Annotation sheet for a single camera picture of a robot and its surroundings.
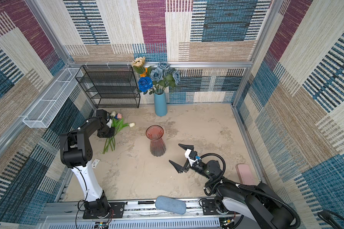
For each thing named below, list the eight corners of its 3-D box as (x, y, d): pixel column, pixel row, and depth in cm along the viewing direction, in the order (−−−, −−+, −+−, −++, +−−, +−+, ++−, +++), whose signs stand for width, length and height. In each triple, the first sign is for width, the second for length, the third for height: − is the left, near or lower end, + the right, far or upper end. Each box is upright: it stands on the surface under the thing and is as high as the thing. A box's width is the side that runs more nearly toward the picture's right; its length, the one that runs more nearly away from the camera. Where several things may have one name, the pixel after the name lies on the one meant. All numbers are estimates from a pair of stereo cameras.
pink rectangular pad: (240, 184, 83) (242, 183, 80) (235, 166, 90) (236, 163, 87) (253, 184, 83) (255, 183, 80) (247, 166, 90) (249, 163, 87)
